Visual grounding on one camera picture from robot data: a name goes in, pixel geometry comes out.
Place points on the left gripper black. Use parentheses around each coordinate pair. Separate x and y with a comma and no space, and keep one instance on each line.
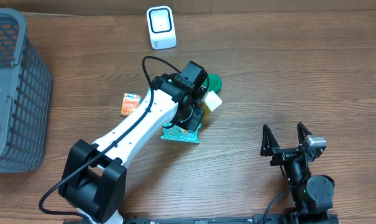
(194,121)

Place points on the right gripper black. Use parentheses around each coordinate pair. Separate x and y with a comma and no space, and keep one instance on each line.
(270,146)

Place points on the teal wet wipes pack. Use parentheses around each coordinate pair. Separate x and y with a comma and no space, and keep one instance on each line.
(178,134)

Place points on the clear plastic snack bag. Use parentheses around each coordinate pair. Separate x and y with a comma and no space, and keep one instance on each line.
(210,102)

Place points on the green lid jar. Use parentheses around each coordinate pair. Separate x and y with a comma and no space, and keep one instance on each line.
(215,83)

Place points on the orange tissue pack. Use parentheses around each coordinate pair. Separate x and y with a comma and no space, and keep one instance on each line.
(130,103)

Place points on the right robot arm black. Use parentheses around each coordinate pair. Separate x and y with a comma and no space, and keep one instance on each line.
(312,194)

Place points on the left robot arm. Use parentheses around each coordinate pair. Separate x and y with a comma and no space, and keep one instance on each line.
(95,174)

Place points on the white barcode scanner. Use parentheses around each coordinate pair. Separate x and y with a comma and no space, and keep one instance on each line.
(161,27)

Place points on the grey plastic mesh basket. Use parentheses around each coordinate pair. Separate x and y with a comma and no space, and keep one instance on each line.
(26,86)

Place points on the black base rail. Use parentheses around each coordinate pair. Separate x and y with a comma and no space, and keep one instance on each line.
(256,219)

